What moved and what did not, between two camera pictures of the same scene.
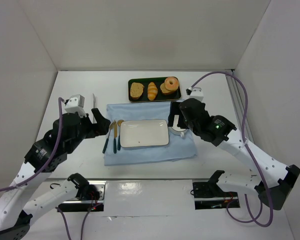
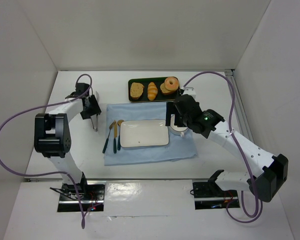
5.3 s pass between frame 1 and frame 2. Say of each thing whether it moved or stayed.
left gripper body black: moved
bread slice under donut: stayed
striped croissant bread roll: stayed
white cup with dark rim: stayed
